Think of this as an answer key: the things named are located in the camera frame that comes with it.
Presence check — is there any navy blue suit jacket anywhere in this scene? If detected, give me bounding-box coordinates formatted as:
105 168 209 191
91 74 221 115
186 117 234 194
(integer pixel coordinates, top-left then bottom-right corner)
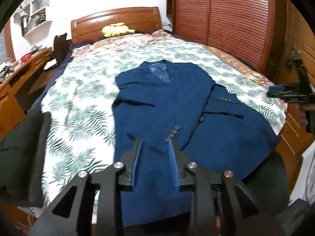
112 60 278 226

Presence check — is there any black garment on bed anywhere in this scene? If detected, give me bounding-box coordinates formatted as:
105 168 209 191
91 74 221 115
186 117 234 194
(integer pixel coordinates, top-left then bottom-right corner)
1 109 51 208

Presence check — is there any palm leaf print bedspread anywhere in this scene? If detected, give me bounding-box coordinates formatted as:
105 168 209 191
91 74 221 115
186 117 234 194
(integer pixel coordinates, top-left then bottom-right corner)
40 35 288 224

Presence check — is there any brown louvered wardrobe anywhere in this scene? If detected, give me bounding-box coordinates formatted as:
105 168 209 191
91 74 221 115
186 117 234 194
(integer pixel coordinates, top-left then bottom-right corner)
172 0 275 72

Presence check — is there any wooden desk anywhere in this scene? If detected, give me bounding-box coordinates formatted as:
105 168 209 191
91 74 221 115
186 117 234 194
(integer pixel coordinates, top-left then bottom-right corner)
1 47 52 138

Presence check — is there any floral pillow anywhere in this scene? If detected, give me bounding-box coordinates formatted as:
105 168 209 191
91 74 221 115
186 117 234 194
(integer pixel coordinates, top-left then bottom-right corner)
71 29 175 59

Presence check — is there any red basket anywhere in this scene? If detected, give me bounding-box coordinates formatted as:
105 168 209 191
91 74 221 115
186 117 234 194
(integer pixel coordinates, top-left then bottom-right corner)
21 53 32 63

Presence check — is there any dark wooden chair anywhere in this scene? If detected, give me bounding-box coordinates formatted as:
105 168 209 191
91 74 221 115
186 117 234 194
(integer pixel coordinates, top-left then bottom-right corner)
44 33 71 70

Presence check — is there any wooden bed headboard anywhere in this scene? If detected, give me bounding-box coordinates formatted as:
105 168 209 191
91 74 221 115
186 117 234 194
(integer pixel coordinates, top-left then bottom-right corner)
71 7 162 44

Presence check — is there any yellow plush toy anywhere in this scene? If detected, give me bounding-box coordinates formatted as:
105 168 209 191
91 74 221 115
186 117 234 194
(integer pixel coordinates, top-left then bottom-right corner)
101 22 135 38

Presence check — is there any white wall shelf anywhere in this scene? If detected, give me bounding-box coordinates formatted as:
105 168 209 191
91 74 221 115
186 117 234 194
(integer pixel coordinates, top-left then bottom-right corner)
13 0 52 37

